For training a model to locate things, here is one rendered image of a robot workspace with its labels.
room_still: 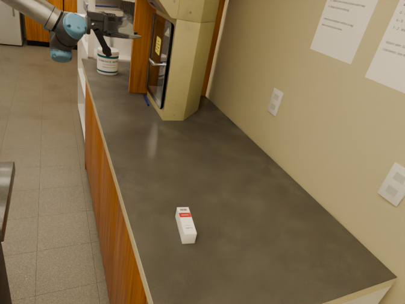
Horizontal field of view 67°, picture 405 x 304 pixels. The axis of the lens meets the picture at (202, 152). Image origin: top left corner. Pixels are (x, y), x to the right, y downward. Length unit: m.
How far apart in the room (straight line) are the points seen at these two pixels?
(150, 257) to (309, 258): 0.45
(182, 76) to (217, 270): 0.93
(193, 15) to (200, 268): 1.02
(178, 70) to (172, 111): 0.21
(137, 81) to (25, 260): 1.21
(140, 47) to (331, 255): 1.35
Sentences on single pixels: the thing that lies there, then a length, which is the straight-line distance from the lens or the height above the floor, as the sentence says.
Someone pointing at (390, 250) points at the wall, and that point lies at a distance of 1.13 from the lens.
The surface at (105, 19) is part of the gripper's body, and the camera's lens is 1.35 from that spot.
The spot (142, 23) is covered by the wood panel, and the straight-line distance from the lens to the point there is 1.75.
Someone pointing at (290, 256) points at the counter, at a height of 0.94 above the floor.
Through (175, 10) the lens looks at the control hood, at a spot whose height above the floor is 1.44.
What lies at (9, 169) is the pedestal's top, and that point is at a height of 0.94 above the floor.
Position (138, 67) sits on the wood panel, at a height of 1.09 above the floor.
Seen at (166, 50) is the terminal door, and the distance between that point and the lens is 1.44.
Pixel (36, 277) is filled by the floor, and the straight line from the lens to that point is 2.03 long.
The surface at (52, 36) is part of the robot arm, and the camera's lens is 1.31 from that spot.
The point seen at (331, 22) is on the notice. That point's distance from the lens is 1.27.
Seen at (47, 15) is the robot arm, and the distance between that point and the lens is 1.18.
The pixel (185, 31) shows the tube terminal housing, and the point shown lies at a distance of 1.42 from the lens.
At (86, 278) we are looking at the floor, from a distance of 1.98.
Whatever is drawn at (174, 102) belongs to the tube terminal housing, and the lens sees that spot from 1.50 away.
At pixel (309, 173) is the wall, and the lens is 1.29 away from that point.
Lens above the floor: 1.56
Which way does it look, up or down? 29 degrees down
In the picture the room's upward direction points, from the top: 13 degrees clockwise
